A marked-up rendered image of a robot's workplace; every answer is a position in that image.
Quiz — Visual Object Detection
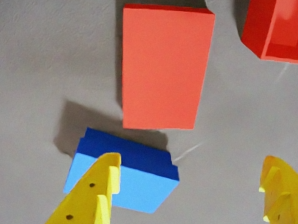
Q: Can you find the red open box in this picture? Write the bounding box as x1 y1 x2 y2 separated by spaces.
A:
241 0 298 64

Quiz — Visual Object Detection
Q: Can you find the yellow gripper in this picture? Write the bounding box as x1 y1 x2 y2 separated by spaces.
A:
45 153 298 224

